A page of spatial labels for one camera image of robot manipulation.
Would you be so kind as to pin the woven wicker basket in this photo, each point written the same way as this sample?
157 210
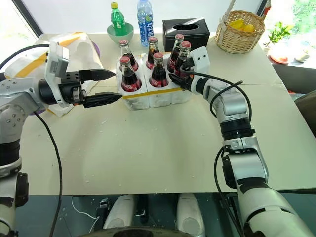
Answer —
237 39

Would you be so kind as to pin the dark brown rounded object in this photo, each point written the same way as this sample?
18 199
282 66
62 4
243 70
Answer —
307 113

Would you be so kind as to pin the glass cola bottle red cap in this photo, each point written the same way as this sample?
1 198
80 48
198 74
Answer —
153 47
158 71
124 49
185 50
179 40
128 76

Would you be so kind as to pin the white rounded robot leg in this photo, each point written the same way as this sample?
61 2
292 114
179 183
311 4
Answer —
190 214
121 212

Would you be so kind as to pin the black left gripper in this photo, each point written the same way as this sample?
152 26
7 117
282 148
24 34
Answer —
71 89

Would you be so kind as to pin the dark rounded robot base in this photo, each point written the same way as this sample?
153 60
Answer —
133 233

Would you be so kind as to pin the white dish red content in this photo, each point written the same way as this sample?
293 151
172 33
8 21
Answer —
279 58

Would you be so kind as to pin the green potted plant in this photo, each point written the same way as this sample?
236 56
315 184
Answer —
280 30

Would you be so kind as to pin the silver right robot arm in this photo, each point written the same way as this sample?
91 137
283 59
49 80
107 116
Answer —
232 103

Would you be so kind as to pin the green bowl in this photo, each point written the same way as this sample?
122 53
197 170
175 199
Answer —
123 35

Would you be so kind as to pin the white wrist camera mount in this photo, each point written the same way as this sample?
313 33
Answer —
55 57
200 58

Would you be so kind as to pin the white foam crate yellow tape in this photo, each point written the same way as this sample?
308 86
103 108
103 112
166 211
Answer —
158 98

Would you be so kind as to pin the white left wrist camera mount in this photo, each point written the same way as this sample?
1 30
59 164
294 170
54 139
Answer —
55 57

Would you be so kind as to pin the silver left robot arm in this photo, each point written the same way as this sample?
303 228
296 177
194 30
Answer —
14 93

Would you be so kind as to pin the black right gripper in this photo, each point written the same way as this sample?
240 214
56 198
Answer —
187 65

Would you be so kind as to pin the black tissue box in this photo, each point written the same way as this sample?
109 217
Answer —
187 33

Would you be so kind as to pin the green soda bottle yellow cap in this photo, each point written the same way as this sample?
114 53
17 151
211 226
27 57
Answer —
118 19

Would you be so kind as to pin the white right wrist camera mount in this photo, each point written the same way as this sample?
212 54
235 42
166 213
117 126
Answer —
200 58

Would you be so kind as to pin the dark window frame post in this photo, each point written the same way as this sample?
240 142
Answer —
30 17

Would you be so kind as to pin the yellow fruit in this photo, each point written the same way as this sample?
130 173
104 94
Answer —
240 25

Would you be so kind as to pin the blue water bottle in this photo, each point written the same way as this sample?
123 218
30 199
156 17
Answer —
145 22

